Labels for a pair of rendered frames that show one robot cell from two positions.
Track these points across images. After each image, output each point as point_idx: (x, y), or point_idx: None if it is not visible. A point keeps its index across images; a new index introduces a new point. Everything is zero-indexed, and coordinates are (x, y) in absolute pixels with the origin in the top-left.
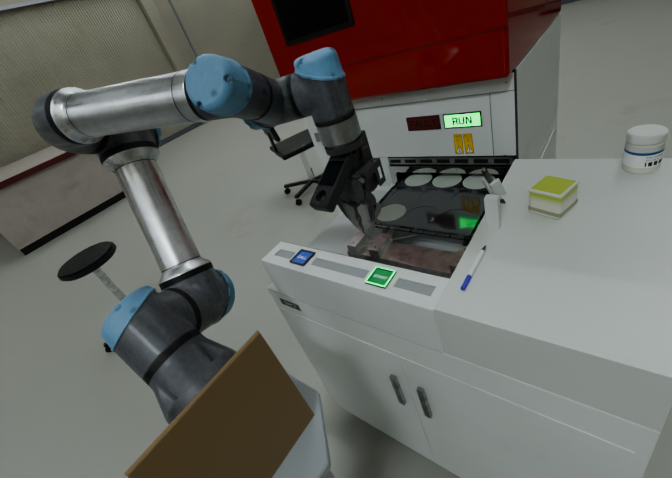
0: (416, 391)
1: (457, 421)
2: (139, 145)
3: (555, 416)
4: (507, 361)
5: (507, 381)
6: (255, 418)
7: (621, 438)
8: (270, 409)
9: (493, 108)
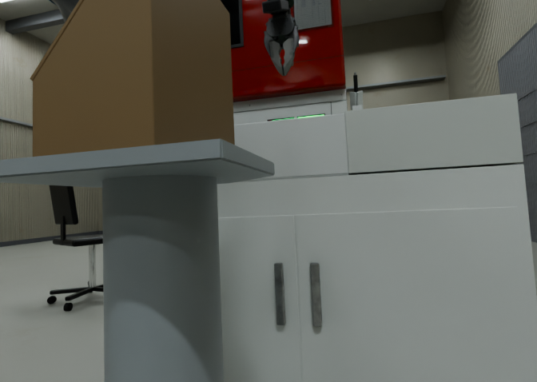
0: (306, 279)
1: (356, 308)
2: None
3: (453, 203)
4: (408, 145)
5: (409, 177)
6: (211, 66)
7: (504, 193)
8: (219, 84)
9: (333, 112)
